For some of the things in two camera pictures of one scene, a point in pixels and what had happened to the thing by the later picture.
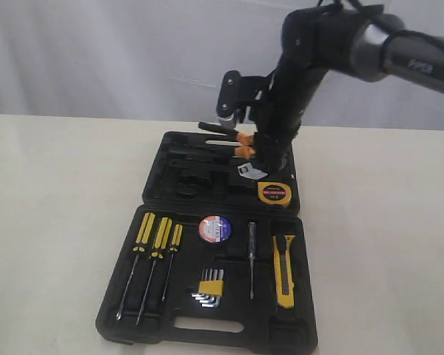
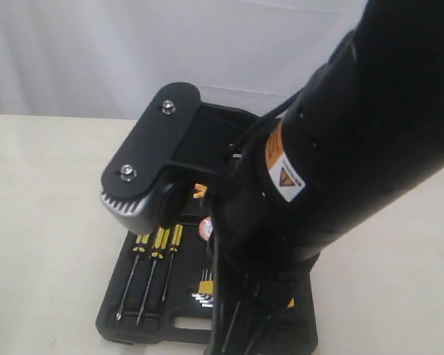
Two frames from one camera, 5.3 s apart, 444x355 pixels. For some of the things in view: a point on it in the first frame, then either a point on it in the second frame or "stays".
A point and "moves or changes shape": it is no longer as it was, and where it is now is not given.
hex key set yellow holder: [211, 288] stays
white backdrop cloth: [166, 59] stays
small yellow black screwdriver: [175, 247] stays
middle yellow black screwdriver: [160, 247] stays
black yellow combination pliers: [247, 150] moves or changes shape
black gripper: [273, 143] → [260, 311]
